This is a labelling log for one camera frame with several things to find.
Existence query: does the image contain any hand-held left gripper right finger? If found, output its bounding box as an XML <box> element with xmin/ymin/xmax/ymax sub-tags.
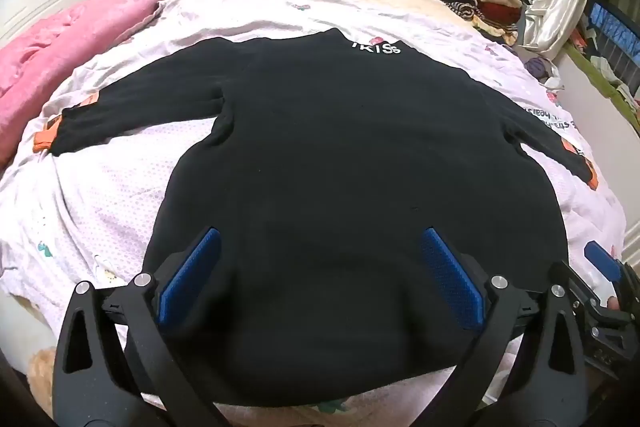
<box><xmin>420</xmin><ymin>226</ymin><xmax>588</xmax><ymax>427</ymax></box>

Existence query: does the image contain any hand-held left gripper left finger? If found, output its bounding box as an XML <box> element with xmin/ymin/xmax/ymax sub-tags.
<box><xmin>51</xmin><ymin>227</ymin><xmax>223</xmax><ymax>427</ymax></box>

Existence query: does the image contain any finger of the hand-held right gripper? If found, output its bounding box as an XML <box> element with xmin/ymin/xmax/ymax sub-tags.
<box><xmin>584</xmin><ymin>241</ymin><xmax>626</xmax><ymax>280</ymax></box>

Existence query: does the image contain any black sweater with orange cuffs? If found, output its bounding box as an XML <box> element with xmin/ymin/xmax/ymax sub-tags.
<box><xmin>50</xmin><ymin>27</ymin><xmax>601</xmax><ymax>408</ymax></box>

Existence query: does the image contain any lilac printed blanket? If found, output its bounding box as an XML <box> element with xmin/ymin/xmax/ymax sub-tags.
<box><xmin>0</xmin><ymin>0</ymin><xmax>628</xmax><ymax>427</ymax></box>

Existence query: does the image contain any green cloth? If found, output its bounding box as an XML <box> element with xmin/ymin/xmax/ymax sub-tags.
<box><xmin>562</xmin><ymin>42</ymin><xmax>640</xmax><ymax>132</ymax></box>

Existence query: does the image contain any beige fluffy cloth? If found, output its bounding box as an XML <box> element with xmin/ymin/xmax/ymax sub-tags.
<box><xmin>25</xmin><ymin>347</ymin><xmax>58</xmax><ymax>418</ymax></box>

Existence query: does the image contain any purple crumpled cloth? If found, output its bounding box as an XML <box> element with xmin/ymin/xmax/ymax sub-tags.
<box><xmin>524</xmin><ymin>56</ymin><xmax>566</xmax><ymax>90</ymax></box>

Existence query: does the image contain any blue and black crate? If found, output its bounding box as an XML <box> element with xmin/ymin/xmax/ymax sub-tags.
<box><xmin>582</xmin><ymin>0</ymin><xmax>640</xmax><ymax>82</ymax></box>

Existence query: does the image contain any pink fleece blanket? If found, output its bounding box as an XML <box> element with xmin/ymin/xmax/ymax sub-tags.
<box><xmin>0</xmin><ymin>0</ymin><xmax>281</xmax><ymax>168</ymax></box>

